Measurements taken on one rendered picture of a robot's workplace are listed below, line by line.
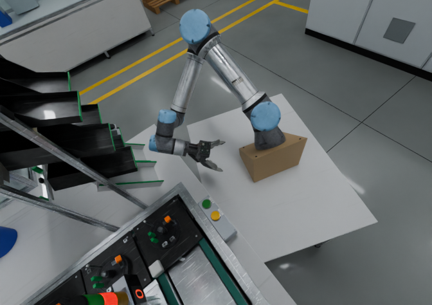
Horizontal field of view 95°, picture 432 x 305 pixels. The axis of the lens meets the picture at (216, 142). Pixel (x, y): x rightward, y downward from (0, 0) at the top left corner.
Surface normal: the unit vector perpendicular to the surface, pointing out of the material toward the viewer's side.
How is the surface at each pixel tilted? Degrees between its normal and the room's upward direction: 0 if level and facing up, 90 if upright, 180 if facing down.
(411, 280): 0
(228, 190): 0
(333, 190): 0
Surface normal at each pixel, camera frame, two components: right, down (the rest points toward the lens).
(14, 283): -0.18, -0.56
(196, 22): -0.18, 0.14
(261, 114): -0.01, 0.34
